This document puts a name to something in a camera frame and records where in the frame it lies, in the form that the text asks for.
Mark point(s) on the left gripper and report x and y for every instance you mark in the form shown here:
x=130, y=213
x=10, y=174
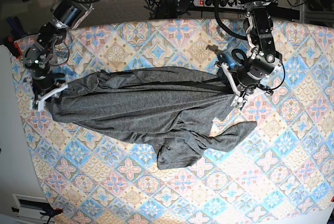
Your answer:
x=245, y=84

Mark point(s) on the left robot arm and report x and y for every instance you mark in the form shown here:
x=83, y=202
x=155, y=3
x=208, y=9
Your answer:
x=260, y=62

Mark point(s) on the red black clamp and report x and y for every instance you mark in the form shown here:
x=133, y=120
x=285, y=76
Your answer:
x=13, y=47

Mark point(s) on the grey t-shirt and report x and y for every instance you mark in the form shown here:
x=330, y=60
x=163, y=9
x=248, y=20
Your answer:
x=170, y=108

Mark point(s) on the black orange clamp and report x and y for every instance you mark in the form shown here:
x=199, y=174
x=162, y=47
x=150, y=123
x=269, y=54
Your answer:
x=48, y=212

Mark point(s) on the white vent panel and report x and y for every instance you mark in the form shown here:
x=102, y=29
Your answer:
x=29, y=207

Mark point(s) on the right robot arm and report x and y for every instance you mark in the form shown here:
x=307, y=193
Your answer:
x=43, y=55

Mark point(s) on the patterned tablecloth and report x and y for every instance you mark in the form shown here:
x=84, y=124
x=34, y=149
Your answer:
x=284, y=168

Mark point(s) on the white power strip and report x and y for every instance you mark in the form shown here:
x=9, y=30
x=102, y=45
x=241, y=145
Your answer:
x=222, y=4

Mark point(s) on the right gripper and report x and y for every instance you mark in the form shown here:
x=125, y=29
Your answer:
x=44, y=87

